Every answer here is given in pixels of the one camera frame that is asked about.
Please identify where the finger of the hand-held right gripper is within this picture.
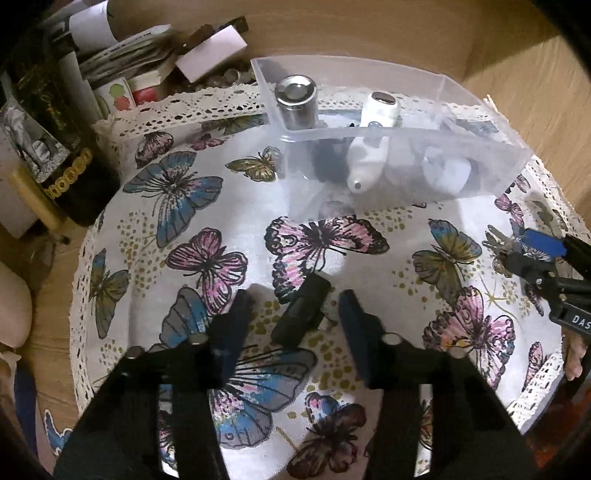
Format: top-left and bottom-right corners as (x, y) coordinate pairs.
(505, 252), (591, 302)
(525, 228), (591, 265)

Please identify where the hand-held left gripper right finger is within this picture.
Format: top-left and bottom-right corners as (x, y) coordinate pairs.
(337, 290), (546, 480)

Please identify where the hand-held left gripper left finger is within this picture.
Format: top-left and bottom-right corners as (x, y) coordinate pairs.
(53, 288), (254, 480)

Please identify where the small black cylindrical object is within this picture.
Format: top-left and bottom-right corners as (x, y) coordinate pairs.
(270, 273), (332, 347)

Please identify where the clear plastic storage box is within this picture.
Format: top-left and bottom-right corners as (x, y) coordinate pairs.
(250, 54), (539, 220)

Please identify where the white round case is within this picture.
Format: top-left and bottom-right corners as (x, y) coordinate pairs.
(422, 145), (472, 195)

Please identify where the white plastic bottle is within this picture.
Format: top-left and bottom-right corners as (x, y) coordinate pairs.
(346, 91), (402, 193)

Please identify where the silver metal cylinder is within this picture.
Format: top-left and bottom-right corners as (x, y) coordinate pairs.
(274, 76), (319, 132)

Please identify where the person's right hand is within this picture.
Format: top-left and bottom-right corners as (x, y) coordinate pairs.
(564, 332), (586, 381)

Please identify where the butterfly print lace cloth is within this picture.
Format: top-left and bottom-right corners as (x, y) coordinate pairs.
(69, 85), (578, 480)

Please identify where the pale pink rounded object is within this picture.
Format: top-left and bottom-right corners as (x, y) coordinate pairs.
(0, 272), (33, 352)

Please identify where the dark wine bottle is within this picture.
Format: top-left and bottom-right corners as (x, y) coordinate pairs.
(9, 28), (122, 227)

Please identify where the beige cylinder roll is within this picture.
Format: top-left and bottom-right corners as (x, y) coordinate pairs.
(11, 165), (63, 232)

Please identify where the grey pebbles pile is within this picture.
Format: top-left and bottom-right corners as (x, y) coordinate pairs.
(185, 65), (256, 93)

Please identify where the fruit print paper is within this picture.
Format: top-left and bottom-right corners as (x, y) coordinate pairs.
(95, 76), (162, 112)

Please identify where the white paper card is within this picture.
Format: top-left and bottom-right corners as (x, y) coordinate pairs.
(178, 25), (247, 81)

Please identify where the white paper roll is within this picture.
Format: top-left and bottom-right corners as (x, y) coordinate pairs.
(55, 46), (105, 125)

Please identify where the stack of newspapers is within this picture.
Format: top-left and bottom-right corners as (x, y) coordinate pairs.
(78, 32), (185, 88)

